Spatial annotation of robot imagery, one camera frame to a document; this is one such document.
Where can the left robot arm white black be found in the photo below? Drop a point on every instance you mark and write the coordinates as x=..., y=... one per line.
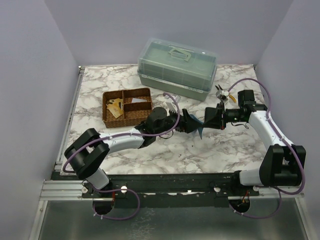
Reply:
x=87, y=153

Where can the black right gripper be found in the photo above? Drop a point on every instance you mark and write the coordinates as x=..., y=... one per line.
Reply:
x=215, y=121

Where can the tan card in basket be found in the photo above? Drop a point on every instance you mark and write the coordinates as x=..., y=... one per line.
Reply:
x=115, y=106

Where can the white card in basket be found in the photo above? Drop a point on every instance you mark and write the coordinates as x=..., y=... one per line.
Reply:
x=138, y=100

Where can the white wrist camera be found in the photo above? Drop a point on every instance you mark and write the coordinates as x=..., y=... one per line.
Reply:
x=170, y=103
x=223, y=96

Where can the blue leather card holder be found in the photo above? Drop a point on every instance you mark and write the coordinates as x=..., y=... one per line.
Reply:
x=199, y=128

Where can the yellow handled pliers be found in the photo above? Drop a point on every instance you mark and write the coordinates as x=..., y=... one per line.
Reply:
x=218, y=87

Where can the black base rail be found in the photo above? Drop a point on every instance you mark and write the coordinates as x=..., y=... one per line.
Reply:
x=170, y=190

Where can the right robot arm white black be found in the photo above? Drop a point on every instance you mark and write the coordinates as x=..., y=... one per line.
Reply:
x=283, y=161

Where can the brown wicker divided basket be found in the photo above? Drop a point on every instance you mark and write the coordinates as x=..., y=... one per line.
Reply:
x=133, y=113

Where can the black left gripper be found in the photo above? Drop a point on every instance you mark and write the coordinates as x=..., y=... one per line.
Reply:
x=187, y=123

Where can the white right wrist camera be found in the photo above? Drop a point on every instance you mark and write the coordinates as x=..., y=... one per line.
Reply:
x=223, y=96

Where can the green plastic storage box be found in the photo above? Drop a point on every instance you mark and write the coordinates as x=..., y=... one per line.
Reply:
x=177, y=68

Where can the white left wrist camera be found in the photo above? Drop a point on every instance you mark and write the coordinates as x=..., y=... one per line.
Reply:
x=170, y=103

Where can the left aluminium side rail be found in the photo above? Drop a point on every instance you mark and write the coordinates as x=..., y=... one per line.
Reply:
x=59, y=158

